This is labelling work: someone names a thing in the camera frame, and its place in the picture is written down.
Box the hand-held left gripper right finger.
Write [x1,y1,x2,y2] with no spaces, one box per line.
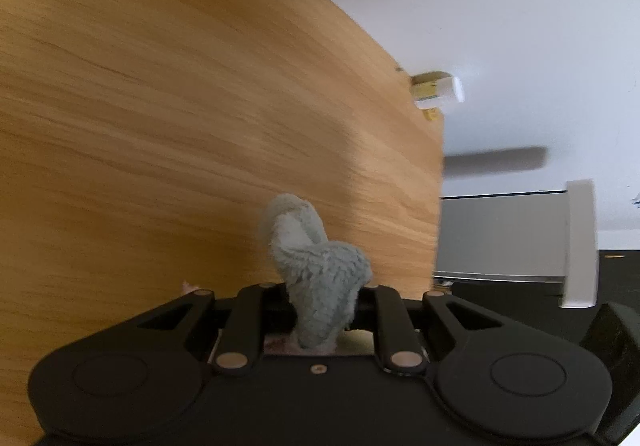
[350,285,503,377]

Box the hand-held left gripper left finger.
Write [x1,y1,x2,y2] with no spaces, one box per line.
[136,283,292,376]

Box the grey and pink fluffy cloth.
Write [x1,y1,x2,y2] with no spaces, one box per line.
[257,193,373,358]

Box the grey radiator panel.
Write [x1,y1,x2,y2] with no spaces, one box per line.
[434,192,572,285]

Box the white board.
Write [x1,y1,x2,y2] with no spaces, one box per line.
[559,179,599,309]

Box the small yellow bottle white cap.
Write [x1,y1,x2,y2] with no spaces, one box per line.
[410,71,466,111]

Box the dark chair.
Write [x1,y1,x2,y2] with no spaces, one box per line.
[579,302,640,443]

